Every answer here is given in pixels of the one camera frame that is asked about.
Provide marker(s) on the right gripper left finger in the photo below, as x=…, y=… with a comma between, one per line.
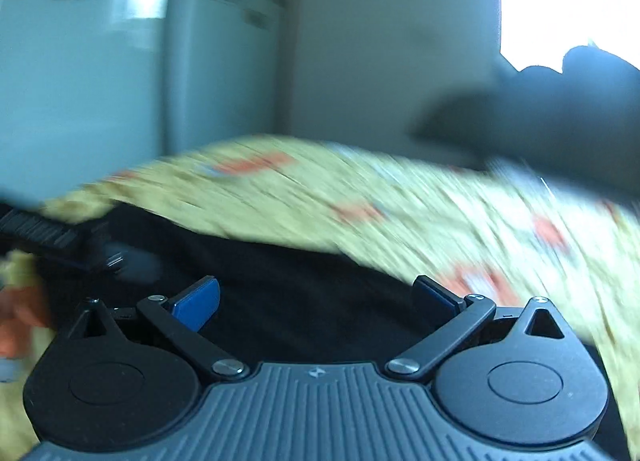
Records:
x=195, y=305

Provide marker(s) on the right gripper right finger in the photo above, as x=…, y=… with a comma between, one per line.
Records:
x=435, y=298

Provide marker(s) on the black pants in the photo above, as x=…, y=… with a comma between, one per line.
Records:
x=277, y=304

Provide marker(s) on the yellow floral bed quilt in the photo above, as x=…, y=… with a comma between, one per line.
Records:
x=543, y=363

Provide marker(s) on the white wardrobe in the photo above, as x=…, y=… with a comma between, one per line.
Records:
x=92, y=87

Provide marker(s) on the dark scalloped headboard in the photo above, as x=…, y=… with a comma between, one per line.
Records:
x=581, y=122

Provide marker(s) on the window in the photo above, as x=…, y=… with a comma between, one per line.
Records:
x=541, y=32

